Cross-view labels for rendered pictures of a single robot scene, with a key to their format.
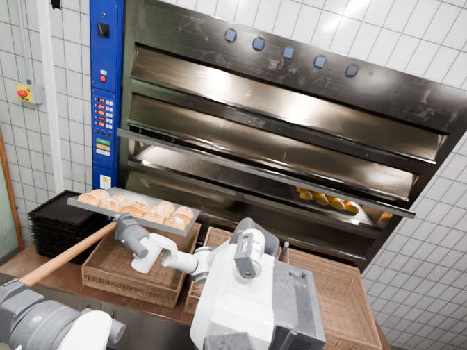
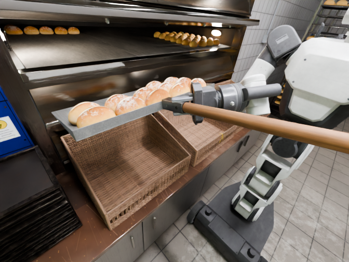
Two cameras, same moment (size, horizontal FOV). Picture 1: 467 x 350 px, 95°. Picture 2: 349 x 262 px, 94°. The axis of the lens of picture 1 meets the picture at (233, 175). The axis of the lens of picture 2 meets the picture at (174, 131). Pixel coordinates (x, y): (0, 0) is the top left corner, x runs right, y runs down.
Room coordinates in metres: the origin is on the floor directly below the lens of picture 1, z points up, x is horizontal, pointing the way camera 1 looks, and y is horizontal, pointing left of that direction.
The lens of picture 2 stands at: (0.39, 0.72, 1.44)
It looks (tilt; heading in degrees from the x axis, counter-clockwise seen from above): 37 degrees down; 313
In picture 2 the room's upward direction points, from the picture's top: 6 degrees clockwise
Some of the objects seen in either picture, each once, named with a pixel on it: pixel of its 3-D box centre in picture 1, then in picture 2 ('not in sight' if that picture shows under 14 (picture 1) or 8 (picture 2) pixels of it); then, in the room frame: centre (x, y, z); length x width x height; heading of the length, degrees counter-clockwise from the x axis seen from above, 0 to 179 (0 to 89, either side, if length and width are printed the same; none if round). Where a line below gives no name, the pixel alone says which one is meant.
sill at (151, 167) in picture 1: (254, 196); (174, 56); (1.32, -0.19, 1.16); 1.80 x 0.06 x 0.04; 91
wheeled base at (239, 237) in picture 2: not in sight; (242, 210); (0.42, -0.22, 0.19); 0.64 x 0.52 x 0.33; 90
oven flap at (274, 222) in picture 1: (249, 214); (175, 76); (1.30, -0.19, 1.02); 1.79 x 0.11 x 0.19; 91
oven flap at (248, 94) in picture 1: (288, 104); not in sight; (1.30, -0.19, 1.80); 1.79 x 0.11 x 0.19; 91
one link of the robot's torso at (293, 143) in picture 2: not in sight; (295, 132); (0.42, -0.19, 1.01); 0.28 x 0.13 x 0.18; 90
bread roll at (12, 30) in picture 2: not in sight; (13, 29); (2.27, 0.62, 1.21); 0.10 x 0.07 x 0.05; 93
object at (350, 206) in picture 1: (320, 186); (186, 38); (1.75, -0.76, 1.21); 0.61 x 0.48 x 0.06; 1
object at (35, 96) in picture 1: (30, 93); not in sight; (1.23, 1.31, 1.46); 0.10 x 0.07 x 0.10; 91
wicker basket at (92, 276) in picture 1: (149, 250); (131, 156); (1.02, 0.39, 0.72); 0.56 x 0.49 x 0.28; 91
